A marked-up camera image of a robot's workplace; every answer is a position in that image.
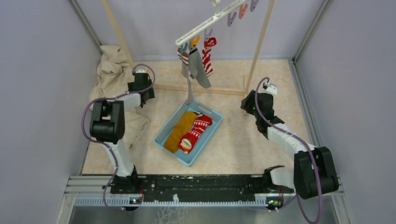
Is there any mustard yellow sock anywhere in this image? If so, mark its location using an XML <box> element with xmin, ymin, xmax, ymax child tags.
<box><xmin>164</xmin><ymin>111</ymin><xmax>199</xmax><ymax>153</ymax></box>

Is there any purple clothes clip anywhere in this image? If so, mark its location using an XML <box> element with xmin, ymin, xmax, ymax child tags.
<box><xmin>227</xmin><ymin>12</ymin><xmax>237</xmax><ymax>27</ymax></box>
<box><xmin>204</xmin><ymin>28</ymin><xmax>213</xmax><ymax>42</ymax></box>
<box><xmin>250</xmin><ymin>0</ymin><xmax>259</xmax><ymax>12</ymax></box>

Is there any white plastic clip hanger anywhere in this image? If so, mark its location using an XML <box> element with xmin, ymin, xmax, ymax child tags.
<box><xmin>175</xmin><ymin>0</ymin><xmax>247</xmax><ymax>47</ymax></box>

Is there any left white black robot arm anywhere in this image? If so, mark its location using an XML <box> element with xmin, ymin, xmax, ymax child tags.
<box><xmin>89</xmin><ymin>69</ymin><xmax>155</xmax><ymax>193</ymax></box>

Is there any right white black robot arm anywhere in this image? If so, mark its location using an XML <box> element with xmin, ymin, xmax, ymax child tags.
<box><xmin>241</xmin><ymin>90</ymin><xmax>339</xmax><ymax>199</ymax></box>

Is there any teal clothes clip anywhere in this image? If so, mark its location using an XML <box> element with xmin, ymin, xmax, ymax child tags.
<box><xmin>180</xmin><ymin>42</ymin><xmax>189</xmax><ymax>55</ymax></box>

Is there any orange clothes clip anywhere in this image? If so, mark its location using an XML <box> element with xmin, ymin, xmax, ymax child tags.
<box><xmin>189</xmin><ymin>35</ymin><xmax>200</xmax><ymax>49</ymax></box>

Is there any salmon clothes clip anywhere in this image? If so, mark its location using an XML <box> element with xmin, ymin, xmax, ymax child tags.
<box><xmin>238</xmin><ymin>3</ymin><xmax>248</xmax><ymax>20</ymax></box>

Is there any beige crumpled cloth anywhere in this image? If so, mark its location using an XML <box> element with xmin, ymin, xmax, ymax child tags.
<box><xmin>90</xmin><ymin>45</ymin><xmax>149</xmax><ymax>151</ymax></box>

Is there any grey striped-cuff sock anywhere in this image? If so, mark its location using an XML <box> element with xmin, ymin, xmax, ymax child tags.
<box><xmin>177</xmin><ymin>48</ymin><xmax>194</xmax><ymax>105</ymax></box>

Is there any red white striped sock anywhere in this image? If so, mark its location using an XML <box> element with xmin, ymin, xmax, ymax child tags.
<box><xmin>202</xmin><ymin>37</ymin><xmax>217</xmax><ymax>77</ymax></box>

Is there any blue plastic basket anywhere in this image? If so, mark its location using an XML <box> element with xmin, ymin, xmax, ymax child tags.
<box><xmin>154</xmin><ymin>100</ymin><xmax>223</xmax><ymax>166</ymax></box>

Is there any red Santa Christmas sock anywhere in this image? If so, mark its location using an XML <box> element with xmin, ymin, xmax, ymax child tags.
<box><xmin>178</xmin><ymin>113</ymin><xmax>212</xmax><ymax>154</ymax></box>

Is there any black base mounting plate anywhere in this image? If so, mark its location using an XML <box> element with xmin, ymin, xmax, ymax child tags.
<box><xmin>109</xmin><ymin>175</ymin><xmax>294</xmax><ymax>203</ymax></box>

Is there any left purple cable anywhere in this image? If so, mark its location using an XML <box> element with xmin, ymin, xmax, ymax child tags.
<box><xmin>81</xmin><ymin>63</ymin><xmax>156</xmax><ymax>214</ymax></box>

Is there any wooden clothes rack frame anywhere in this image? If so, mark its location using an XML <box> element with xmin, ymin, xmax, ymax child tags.
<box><xmin>100</xmin><ymin>0</ymin><xmax>276</xmax><ymax>97</ymax></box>

